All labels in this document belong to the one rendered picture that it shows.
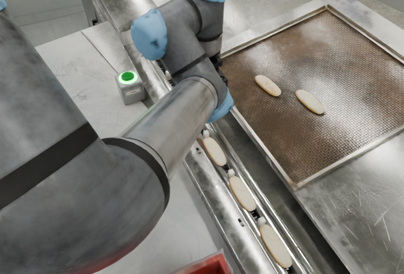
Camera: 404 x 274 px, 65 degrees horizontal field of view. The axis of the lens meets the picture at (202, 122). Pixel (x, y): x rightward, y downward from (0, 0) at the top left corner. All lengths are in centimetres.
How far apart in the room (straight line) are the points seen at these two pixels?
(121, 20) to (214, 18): 66
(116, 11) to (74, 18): 191
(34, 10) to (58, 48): 212
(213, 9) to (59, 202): 47
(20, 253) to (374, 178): 74
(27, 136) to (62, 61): 108
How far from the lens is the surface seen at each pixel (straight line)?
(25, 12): 345
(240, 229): 75
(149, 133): 33
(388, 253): 78
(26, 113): 21
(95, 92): 111
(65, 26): 311
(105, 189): 22
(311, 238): 82
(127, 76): 101
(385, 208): 81
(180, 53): 55
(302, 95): 93
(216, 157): 84
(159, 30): 54
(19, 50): 23
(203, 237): 78
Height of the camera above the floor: 155
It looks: 50 degrees down
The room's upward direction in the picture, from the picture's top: straight up
